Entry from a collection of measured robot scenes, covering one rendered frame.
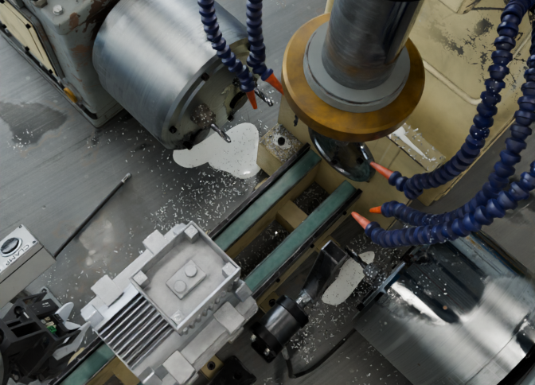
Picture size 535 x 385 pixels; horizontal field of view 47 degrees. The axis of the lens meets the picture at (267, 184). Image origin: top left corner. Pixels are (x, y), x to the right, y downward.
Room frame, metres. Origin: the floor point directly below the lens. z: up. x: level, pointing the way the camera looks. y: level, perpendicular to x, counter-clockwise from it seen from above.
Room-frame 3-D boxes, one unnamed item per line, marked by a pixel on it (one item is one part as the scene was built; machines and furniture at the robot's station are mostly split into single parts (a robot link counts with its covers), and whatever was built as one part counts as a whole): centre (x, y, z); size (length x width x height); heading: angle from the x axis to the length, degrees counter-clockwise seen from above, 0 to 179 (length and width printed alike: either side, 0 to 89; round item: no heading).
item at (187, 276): (0.19, 0.09, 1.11); 0.12 x 0.11 x 0.07; 144
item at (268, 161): (0.53, -0.01, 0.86); 0.07 x 0.06 x 0.12; 54
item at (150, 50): (0.61, 0.22, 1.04); 0.37 x 0.25 x 0.25; 54
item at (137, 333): (0.16, 0.12, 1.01); 0.20 x 0.19 x 0.19; 144
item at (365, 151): (0.48, -0.12, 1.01); 0.15 x 0.02 x 0.15; 54
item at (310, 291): (0.22, -0.09, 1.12); 0.04 x 0.03 x 0.26; 144
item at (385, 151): (0.53, -0.15, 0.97); 0.30 x 0.11 x 0.34; 54
